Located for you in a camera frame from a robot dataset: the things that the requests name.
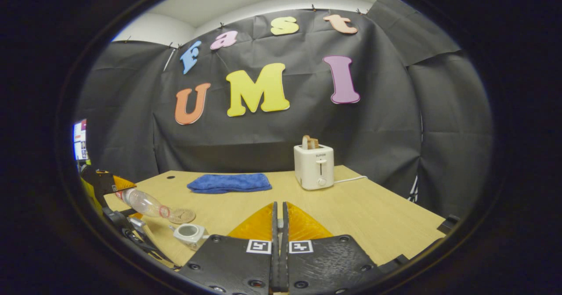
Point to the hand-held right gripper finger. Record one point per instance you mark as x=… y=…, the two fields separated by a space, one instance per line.
x=274 y=268
x=284 y=268

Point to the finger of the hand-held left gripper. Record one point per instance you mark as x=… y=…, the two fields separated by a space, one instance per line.
x=103 y=181
x=114 y=216

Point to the clear plastic water bottle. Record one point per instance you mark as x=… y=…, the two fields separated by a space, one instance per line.
x=142 y=203

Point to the round brown coaster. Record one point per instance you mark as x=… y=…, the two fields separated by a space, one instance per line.
x=184 y=217

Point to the white teacup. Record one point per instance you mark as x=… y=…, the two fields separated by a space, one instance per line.
x=197 y=232

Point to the computer monitor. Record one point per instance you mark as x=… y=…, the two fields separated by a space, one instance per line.
x=80 y=139

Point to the blue towel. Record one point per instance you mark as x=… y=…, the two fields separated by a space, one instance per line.
x=228 y=183

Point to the white toaster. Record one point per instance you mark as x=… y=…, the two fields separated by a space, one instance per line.
x=307 y=172

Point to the bread slice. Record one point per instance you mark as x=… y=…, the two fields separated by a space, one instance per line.
x=311 y=142

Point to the small black block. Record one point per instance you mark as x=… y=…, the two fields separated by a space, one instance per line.
x=448 y=224

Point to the black backdrop cloth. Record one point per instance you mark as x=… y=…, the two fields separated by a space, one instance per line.
x=373 y=124

